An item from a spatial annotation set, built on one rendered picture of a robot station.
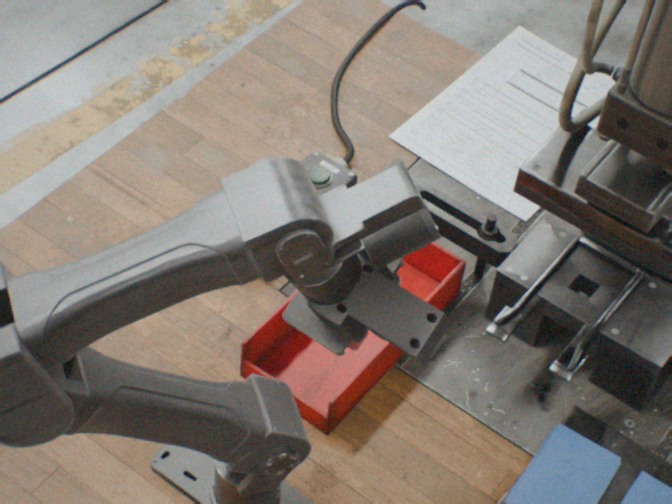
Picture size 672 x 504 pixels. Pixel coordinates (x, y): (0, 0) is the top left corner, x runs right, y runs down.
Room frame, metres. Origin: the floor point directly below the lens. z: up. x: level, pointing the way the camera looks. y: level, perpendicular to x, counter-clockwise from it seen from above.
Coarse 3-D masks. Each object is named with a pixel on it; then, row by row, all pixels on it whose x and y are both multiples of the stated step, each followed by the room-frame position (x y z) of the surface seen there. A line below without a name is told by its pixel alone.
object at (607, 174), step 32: (544, 160) 0.96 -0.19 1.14; (576, 160) 0.97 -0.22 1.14; (608, 160) 0.93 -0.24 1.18; (640, 160) 0.92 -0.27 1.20; (544, 192) 0.93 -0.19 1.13; (576, 192) 0.90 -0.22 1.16; (608, 192) 0.89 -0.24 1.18; (640, 192) 0.89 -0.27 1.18; (576, 224) 0.91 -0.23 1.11; (608, 224) 0.89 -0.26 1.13; (640, 224) 0.87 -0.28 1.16; (640, 256) 0.87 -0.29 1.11
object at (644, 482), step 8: (640, 480) 0.74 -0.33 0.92; (648, 480) 0.74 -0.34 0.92; (656, 480) 0.74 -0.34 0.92; (632, 488) 0.73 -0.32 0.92; (640, 488) 0.73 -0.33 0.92; (648, 488) 0.73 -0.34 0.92; (656, 488) 0.74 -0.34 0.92; (664, 488) 0.74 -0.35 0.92; (632, 496) 0.72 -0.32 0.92; (640, 496) 0.72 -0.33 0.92; (648, 496) 0.72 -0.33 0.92; (656, 496) 0.73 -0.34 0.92; (664, 496) 0.73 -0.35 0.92
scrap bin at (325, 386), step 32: (416, 256) 1.00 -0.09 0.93; (448, 256) 0.98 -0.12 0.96; (416, 288) 0.97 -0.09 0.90; (448, 288) 0.95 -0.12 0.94; (256, 352) 0.84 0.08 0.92; (288, 352) 0.86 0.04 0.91; (320, 352) 0.86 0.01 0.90; (352, 352) 0.87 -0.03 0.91; (384, 352) 0.84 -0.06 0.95; (288, 384) 0.82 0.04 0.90; (320, 384) 0.82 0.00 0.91; (352, 384) 0.79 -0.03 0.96; (320, 416) 0.77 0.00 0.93
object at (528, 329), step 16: (496, 288) 0.94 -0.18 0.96; (512, 288) 0.93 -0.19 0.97; (576, 288) 0.95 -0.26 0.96; (592, 288) 0.94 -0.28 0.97; (496, 304) 0.94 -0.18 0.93; (512, 304) 0.93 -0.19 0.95; (528, 320) 0.92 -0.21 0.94; (544, 320) 0.92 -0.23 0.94; (560, 320) 0.90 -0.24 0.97; (528, 336) 0.92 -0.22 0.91; (608, 352) 0.87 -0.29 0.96; (608, 368) 0.87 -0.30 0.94; (624, 368) 0.86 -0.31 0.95; (640, 368) 0.85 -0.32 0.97; (608, 384) 0.86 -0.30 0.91; (624, 384) 0.85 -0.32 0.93; (640, 384) 0.85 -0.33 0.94; (656, 384) 0.85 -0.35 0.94; (624, 400) 0.85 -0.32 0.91; (640, 400) 0.84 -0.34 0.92
